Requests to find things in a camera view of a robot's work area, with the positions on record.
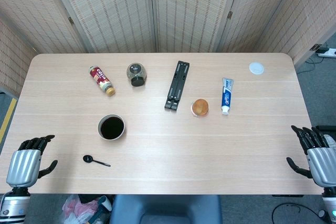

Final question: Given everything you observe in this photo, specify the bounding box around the white teal bottle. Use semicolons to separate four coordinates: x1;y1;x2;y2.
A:
98;196;112;212

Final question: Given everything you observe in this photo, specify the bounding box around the round glass jar black lid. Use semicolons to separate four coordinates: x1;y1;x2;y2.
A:
127;62;148;88

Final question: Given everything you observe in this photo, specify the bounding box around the white bowl of coffee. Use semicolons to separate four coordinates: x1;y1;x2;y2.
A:
98;114;126;141

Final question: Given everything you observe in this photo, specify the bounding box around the woven folding screen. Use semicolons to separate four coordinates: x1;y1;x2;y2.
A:
0;0;336;98

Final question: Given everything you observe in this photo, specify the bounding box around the red Costa coffee bottle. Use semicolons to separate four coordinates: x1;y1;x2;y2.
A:
88;66;117;97

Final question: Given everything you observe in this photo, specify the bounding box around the black plastic spoon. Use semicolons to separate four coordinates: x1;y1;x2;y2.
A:
82;154;111;167

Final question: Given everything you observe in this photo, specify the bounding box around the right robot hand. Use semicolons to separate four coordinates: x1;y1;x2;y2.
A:
286;125;336;188

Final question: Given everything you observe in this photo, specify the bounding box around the pink white plastic bag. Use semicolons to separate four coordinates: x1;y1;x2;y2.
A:
61;194;112;224

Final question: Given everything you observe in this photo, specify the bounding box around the orange fruit jelly cup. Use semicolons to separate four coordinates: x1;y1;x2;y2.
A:
190;98;210;118

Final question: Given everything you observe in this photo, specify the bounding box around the black floor cable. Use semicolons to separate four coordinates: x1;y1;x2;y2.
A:
271;202;332;224

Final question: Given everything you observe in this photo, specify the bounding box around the blue white toothpaste tube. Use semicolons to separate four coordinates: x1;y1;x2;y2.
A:
220;77;235;116

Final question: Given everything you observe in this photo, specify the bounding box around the white round desk grommet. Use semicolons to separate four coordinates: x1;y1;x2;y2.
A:
248;61;265;76

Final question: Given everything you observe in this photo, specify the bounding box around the black folding stand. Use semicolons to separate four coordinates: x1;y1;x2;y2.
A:
164;60;191;111

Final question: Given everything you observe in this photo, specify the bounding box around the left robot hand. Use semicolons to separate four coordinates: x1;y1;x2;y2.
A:
5;134;58;188

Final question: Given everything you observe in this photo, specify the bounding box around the white power strip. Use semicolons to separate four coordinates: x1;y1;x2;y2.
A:
316;47;336;58

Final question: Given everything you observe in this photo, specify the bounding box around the dark blue chair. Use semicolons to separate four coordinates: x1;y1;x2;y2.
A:
109;194;223;224

